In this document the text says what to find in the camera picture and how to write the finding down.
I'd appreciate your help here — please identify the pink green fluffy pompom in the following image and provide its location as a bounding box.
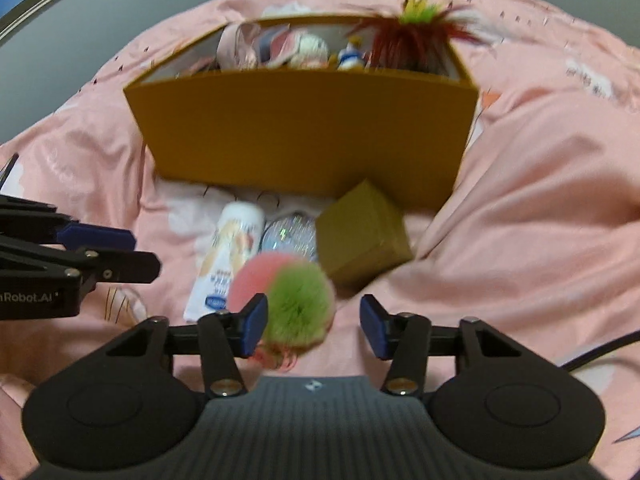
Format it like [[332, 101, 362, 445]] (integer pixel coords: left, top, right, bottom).
[[227, 252, 336, 370]]

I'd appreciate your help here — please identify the white lotion tube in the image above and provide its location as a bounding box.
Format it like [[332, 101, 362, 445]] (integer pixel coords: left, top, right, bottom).
[[183, 202, 265, 322]]

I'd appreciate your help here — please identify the olive gold gift box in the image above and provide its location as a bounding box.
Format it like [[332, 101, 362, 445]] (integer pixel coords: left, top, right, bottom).
[[314, 180, 413, 290]]

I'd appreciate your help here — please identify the glittery round case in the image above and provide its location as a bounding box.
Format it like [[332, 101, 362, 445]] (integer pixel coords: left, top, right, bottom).
[[260, 211, 318, 261]]

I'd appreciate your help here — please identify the pink printed bed sheet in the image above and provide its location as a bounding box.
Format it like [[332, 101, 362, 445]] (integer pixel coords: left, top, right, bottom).
[[1, 0, 639, 479]]

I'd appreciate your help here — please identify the orange cardboard storage box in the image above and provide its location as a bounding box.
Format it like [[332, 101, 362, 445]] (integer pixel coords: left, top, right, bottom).
[[125, 29, 480, 210]]

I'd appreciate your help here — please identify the pink cloth item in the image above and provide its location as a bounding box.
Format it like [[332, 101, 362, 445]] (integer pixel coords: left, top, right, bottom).
[[216, 23, 299, 70]]

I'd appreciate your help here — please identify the small duck figurine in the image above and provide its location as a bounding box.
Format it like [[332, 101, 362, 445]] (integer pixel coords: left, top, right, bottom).
[[337, 36, 366, 70]]

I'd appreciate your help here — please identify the white knitted bunny toy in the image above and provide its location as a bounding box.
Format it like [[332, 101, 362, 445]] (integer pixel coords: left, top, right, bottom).
[[288, 34, 330, 70]]

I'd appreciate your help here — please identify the red yellow feather toy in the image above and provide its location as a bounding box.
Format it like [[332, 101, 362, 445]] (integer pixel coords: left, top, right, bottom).
[[347, 0, 489, 73]]

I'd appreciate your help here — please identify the black cable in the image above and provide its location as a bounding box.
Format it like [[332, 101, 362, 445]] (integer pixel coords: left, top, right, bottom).
[[562, 328, 640, 373]]

